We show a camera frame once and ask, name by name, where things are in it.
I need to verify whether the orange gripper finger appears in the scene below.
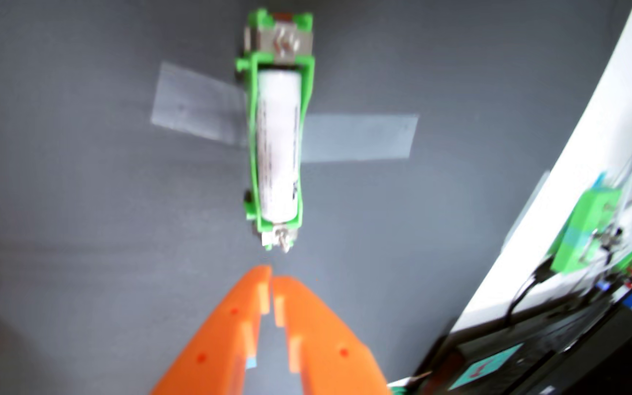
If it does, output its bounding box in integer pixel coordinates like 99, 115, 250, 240
270, 276, 395, 395
150, 266, 273, 395

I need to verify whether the white cylindrical battery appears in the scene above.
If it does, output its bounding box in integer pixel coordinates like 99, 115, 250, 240
256, 68, 303, 225

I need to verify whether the green battery holder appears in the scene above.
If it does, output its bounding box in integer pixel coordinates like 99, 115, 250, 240
235, 8, 316, 253

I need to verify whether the dark grey table mat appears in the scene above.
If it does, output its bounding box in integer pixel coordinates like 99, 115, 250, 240
0, 0, 632, 395

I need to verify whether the green printed box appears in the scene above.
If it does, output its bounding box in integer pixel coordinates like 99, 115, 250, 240
549, 187, 623, 274

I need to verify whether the black cable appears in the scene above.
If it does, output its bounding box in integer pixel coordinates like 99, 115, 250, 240
505, 258, 558, 330

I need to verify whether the metal toggle switch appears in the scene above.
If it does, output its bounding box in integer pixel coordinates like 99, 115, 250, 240
590, 227, 624, 248

